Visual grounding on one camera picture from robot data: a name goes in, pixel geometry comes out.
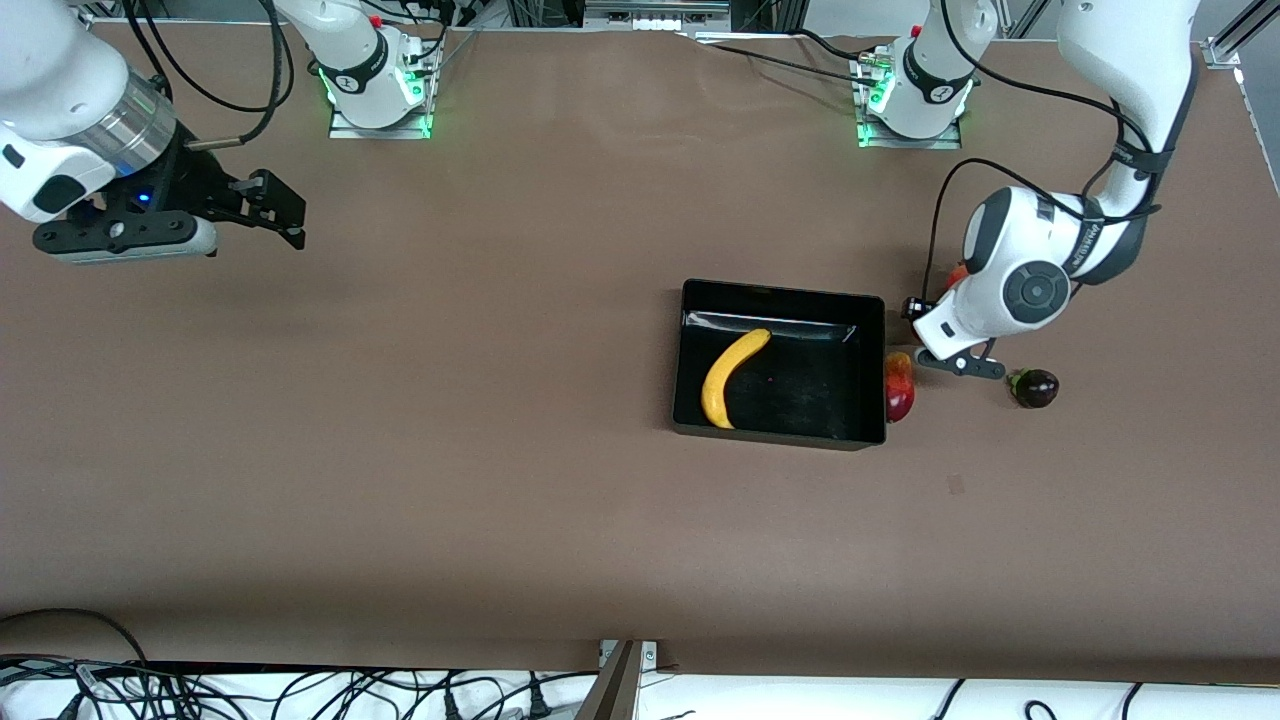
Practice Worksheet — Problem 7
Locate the black rectangular plastic box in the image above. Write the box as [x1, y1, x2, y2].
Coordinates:
[670, 278, 888, 452]

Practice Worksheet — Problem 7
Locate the yellow banana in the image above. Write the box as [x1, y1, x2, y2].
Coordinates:
[701, 328, 773, 430]

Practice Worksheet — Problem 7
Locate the red yellow mango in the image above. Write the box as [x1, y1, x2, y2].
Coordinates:
[884, 351, 917, 424]

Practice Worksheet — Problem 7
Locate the dark purple mangosteen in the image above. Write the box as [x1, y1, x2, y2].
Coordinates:
[1007, 368, 1060, 409]

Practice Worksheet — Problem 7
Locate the silver electronics device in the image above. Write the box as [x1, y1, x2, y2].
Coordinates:
[585, 0, 731, 31]

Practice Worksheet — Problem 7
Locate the aluminium corner profile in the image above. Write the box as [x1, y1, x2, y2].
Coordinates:
[1205, 0, 1280, 66]

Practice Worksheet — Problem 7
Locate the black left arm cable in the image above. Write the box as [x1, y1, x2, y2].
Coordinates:
[930, 0, 1166, 301]

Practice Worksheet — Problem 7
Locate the black looping right arm cable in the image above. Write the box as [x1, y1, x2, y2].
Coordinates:
[125, 0, 294, 114]

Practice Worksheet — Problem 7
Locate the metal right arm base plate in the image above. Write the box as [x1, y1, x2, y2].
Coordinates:
[328, 40, 433, 139]

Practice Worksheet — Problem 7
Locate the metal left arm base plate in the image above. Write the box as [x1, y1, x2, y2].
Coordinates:
[855, 45, 963, 151]

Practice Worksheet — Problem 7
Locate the short black tabletop cable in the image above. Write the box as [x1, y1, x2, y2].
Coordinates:
[790, 28, 881, 59]

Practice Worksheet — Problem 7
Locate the long black tabletop cable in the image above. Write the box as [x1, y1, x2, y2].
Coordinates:
[700, 40, 871, 81]

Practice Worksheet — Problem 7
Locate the black arched cable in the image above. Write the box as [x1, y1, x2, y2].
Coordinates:
[0, 607, 151, 666]

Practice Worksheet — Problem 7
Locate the black cable tangle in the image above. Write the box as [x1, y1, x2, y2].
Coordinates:
[0, 655, 561, 720]

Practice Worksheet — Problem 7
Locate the dark gray post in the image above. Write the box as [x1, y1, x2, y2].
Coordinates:
[575, 642, 643, 720]

